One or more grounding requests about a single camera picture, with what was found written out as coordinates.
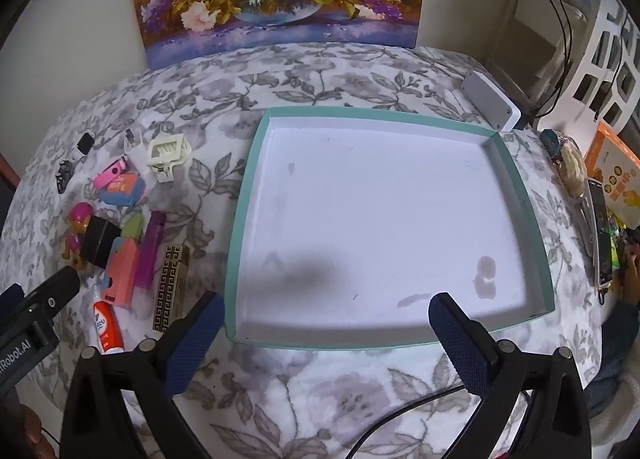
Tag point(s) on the pink flash drive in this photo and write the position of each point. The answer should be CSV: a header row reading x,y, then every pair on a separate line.
x,y
107,174

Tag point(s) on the black toy car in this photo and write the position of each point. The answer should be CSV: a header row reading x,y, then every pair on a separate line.
x,y
63,178

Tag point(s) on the orange blue utility knife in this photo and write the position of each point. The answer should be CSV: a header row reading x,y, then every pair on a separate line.
x,y
122,191

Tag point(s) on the small dark object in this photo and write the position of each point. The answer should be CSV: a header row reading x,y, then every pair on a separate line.
x,y
131,137

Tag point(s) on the white lattice shelf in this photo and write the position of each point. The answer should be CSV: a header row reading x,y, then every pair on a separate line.
x,y
607,46

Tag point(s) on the black plug charger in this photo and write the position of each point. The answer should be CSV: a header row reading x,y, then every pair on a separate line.
x,y
100,241

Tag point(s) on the white rectangular power bank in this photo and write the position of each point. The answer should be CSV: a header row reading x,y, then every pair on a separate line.
x,y
487,99

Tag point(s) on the smartphone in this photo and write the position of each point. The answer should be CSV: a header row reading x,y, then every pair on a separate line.
x,y
600,234

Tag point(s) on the orange book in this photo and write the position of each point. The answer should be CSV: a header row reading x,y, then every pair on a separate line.
x,y
617,164

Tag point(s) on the orange pink plastic case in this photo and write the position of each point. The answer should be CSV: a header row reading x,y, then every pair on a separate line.
x,y
122,274

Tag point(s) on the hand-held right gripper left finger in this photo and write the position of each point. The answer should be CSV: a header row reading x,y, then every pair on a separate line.
x,y
200,334

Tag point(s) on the green colourful packet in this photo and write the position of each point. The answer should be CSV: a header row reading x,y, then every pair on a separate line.
x,y
617,244

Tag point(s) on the white wooden stool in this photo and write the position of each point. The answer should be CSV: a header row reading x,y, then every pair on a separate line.
x,y
530,4

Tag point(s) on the pink toy dog figure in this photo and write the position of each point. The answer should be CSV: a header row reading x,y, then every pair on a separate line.
x,y
80,219

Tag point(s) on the gold patterned lighter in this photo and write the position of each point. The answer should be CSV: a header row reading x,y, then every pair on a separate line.
x,y
170,289

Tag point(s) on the white red small tube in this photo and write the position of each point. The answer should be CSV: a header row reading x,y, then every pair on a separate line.
x,y
107,329

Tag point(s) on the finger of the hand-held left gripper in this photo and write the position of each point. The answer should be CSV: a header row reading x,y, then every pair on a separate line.
x,y
55,289

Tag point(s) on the dark blue cloth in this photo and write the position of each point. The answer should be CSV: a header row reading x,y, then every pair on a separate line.
x,y
620,329

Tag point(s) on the purple lighter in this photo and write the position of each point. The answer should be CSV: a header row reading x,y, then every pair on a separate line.
x,y
150,254

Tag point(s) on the cream mesh bundle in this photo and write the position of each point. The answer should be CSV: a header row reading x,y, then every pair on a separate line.
x,y
572,166

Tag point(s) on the teal cardboard box lid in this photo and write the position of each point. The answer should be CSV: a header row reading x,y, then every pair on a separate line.
x,y
375,214

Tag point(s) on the red-brown furniture edge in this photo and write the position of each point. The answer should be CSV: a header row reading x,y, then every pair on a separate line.
x,y
6,171

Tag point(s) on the blue round tin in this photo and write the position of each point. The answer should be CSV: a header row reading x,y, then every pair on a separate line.
x,y
550,141

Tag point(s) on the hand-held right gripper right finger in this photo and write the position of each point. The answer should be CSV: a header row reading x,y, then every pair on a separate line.
x,y
452,334

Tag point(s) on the grey floral blanket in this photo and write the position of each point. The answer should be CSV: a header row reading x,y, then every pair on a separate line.
x,y
350,79

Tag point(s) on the cream plastic hair clip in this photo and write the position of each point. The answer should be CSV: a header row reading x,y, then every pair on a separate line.
x,y
167,151

